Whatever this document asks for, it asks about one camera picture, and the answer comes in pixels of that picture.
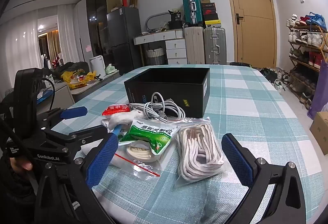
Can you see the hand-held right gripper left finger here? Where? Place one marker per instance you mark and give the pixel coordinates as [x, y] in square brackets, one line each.
[102, 160]

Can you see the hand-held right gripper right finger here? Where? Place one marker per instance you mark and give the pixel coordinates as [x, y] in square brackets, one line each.
[237, 162]

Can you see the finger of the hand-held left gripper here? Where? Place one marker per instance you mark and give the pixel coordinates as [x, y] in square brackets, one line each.
[74, 112]
[87, 134]

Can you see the bagged cream shoelaces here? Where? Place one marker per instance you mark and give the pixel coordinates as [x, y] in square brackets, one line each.
[138, 154]

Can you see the bagged white shoelaces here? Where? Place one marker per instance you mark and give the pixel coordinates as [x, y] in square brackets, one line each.
[197, 152]

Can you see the green medicine packet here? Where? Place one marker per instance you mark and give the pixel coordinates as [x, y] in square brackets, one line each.
[146, 134]

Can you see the black cardboard box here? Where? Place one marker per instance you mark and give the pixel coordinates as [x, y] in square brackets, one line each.
[179, 101]

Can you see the person's left forearm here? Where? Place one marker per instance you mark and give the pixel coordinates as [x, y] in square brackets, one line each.
[15, 201]

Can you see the person's left hand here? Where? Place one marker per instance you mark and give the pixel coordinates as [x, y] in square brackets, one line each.
[24, 164]

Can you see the grey low cabinet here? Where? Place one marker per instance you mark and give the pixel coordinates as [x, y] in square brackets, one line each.
[84, 93]

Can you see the red snack packet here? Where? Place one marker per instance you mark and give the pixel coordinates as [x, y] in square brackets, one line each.
[112, 110]

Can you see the yellow plastic bag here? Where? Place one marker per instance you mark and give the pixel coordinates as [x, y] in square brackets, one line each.
[68, 77]

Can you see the checked teal tablecloth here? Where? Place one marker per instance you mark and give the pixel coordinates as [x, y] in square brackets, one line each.
[256, 124]

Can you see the dark clothing pile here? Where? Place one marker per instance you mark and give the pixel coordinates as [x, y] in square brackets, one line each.
[68, 66]

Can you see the white dehumidifier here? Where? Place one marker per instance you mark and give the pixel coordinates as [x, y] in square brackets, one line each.
[97, 67]

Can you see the light green plastic bag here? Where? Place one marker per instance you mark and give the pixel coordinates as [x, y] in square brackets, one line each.
[110, 69]

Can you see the sheer white curtain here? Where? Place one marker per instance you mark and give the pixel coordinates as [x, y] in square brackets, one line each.
[18, 54]

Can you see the pair of white sneakers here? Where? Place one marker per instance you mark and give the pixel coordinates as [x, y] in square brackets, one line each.
[278, 84]

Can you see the large cardboard box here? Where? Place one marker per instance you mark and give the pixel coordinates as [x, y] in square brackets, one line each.
[320, 131]

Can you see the grey refrigerator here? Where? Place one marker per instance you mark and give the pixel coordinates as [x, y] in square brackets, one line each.
[123, 34]

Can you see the dark glass cabinet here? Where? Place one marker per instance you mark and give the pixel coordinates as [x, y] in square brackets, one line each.
[97, 21]

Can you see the pair of dark shoes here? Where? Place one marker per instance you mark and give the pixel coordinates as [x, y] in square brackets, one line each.
[269, 74]

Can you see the wicker basket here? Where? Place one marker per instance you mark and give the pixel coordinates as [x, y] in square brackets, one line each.
[155, 56]

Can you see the silver suitcase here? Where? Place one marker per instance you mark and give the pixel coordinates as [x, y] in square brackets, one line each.
[214, 44]

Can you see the white desk with drawers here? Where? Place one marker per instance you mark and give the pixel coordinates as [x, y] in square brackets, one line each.
[175, 47]

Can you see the wooden shoe rack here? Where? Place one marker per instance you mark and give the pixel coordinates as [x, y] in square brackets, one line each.
[305, 62]

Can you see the red bag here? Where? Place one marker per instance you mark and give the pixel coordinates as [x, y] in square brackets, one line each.
[124, 1]

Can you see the beige suitcase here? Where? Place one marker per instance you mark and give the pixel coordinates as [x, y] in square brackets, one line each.
[194, 44]

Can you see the small cardboard box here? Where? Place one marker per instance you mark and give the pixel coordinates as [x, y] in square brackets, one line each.
[133, 0]

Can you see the black paper bag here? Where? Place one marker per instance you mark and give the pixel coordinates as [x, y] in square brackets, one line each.
[175, 21]

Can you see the yellow and black shoe box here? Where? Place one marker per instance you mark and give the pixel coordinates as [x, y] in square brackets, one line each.
[212, 24]

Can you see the rows of shoes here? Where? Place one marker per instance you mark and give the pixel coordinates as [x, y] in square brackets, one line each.
[307, 36]

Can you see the plain black shoe box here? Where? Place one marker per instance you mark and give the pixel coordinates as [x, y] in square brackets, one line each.
[210, 17]

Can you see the red and black shoe box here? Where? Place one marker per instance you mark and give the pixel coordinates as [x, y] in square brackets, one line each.
[210, 11]

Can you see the wooden door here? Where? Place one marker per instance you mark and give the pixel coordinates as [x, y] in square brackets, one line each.
[251, 8]

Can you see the teal suitcase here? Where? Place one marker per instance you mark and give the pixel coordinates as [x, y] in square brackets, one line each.
[192, 8]

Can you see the brown shoe box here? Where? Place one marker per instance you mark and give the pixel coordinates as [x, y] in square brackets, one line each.
[207, 1]

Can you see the grey oval frame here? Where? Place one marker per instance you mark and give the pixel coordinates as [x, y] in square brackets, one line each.
[153, 16]

